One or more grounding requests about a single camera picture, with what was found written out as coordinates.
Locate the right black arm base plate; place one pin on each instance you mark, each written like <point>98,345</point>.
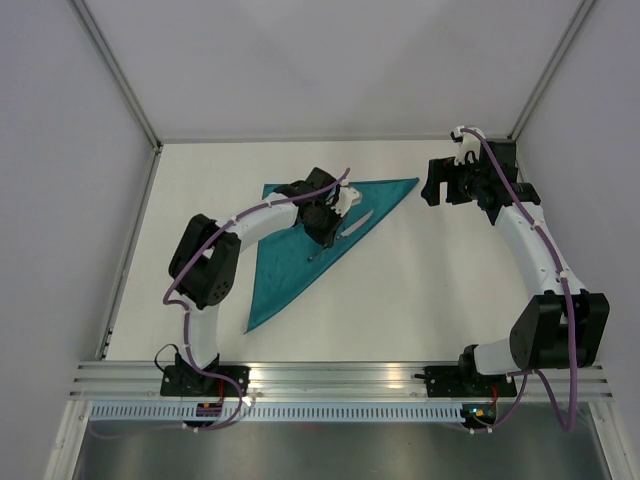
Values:
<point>447,381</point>

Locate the aluminium front rail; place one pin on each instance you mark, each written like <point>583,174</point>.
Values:
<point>276,381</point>

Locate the green-handled steel knife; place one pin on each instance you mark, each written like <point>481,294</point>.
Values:
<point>344,234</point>

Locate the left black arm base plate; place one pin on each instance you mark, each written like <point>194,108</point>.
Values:
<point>184,381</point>

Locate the aluminium frame post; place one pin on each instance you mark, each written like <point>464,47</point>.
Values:
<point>576,24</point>
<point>104,51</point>

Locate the teal cloth napkin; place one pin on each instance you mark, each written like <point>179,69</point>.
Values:
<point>282,272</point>

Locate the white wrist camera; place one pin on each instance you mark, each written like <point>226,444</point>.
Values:
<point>469,143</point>
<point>346,199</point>

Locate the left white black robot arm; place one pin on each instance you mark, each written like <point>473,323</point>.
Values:
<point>204,264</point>

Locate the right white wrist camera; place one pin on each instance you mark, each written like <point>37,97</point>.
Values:
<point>469,143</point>

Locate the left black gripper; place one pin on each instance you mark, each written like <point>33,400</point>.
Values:
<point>325,237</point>

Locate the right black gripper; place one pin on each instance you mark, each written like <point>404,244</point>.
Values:
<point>444,170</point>

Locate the right aluminium frame post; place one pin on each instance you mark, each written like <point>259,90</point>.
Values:
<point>576,24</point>

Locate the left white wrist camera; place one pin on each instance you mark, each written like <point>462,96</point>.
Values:
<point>346,199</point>

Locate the white slotted cable duct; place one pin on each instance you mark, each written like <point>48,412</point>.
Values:
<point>280,411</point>

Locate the left aluminium frame post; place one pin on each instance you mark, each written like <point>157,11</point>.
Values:
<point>104,51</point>

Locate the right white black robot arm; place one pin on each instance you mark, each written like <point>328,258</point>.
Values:
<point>562,325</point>

